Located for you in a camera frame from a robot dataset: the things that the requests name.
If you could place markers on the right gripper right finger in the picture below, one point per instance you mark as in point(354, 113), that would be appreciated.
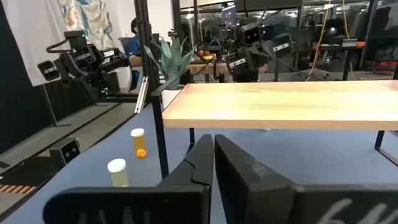
point(264, 199)

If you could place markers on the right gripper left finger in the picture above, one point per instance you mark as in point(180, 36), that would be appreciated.
point(140, 205)

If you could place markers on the colourful painted tapestry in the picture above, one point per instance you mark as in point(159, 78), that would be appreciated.
point(93, 25)

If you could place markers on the pale yellow pill bottle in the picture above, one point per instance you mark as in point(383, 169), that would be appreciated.
point(119, 177)

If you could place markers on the amber pill bottle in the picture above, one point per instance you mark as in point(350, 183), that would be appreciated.
point(139, 144)

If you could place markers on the wooden shelf black frame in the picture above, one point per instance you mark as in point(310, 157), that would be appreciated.
point(280, 102)

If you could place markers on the snake plant white pot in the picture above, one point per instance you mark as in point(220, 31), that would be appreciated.
point(174, 62)

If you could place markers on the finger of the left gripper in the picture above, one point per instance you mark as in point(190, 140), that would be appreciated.
point(266, 53)
point(253, 59)

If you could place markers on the wooden background table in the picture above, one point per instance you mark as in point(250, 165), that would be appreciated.
point(199, 67)

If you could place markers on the white hanging cloth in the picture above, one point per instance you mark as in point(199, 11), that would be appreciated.
point(34, 37)

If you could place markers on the silver aluminium bar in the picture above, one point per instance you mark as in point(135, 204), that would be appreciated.
point(141, 93)

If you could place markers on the person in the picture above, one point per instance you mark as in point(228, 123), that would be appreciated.
point(133, 46)

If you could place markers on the black floor mat orange stripes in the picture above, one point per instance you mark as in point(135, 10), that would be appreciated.
point(18, 174)

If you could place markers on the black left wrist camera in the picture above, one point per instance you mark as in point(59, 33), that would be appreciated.
point(250, 34)

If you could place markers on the black background robot arm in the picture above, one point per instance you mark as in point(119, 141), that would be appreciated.
point(84, 59)

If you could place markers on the toy fruit pile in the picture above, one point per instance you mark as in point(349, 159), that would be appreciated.
point(206, 56)

